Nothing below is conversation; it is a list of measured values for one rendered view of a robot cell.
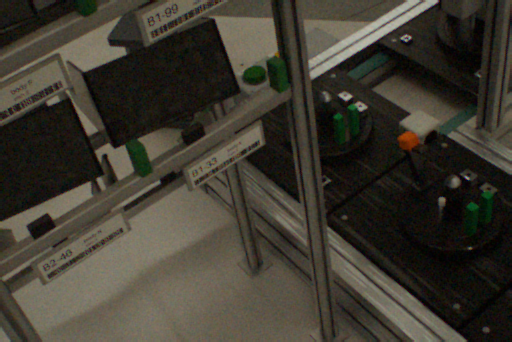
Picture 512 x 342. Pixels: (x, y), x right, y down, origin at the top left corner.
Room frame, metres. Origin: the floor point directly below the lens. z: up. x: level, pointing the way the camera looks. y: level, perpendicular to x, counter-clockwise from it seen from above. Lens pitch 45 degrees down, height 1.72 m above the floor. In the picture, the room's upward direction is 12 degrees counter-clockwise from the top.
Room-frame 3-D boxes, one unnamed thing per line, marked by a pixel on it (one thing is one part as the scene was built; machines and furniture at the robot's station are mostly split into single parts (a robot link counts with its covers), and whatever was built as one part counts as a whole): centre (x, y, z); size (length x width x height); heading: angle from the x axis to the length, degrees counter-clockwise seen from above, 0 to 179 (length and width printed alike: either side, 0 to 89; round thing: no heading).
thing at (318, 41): (1.04, -0.10, 0.93); 0.21 x 0.07 x 0.06; 119
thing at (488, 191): (0.60, -0.25, 1.01); 0.24 x 0.24 x 0.13; 29
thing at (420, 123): (0.82, -0.13, 1.01); 0.24 x 0.24 x 0.13; 29
